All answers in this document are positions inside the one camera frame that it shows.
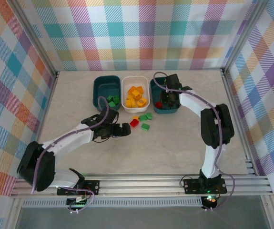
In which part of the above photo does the dark teal plastic container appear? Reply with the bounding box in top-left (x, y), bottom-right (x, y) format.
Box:
top-left (92, 75), bottom-right (122, 112)
top-left (150, 77), bottom-right (182, 115)

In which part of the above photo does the white plastic container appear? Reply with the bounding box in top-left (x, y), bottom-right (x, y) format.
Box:
top-left (121, 75), bottom-right (151, 113)

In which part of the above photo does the aluminum side rail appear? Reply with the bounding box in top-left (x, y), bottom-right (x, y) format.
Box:
top-left (35, 70), bottom-right (61, 144)
top-left (221, 69), bottom-right (259, 175)

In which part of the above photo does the long aluminum base rail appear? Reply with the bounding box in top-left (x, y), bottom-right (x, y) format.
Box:
top-left (10, 173), bottom-right (274, 198)

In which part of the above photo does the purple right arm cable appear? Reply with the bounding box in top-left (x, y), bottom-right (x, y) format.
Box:
top-left (152, 71), bottom-right (236, 212)

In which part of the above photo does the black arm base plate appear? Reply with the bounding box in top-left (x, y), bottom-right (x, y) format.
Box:
top-left (183, 177), bottom-right (228, 195)
top-left (79, 179), bottom-right (101, 195)

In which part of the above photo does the grey slotted cable duct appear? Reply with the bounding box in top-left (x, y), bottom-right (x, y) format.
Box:
top-left (22, 199), bottom-right (203, 207)

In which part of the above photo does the black controller board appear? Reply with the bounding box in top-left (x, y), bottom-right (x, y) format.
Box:
top-left (66, 195), bottom-right (90, 208)

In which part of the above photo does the aluminum frame post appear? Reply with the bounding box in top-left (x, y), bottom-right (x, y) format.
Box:
top-left (10, 0), bottom-right (60, 78)
top-left (221, 0), bottom-right (271, 76)

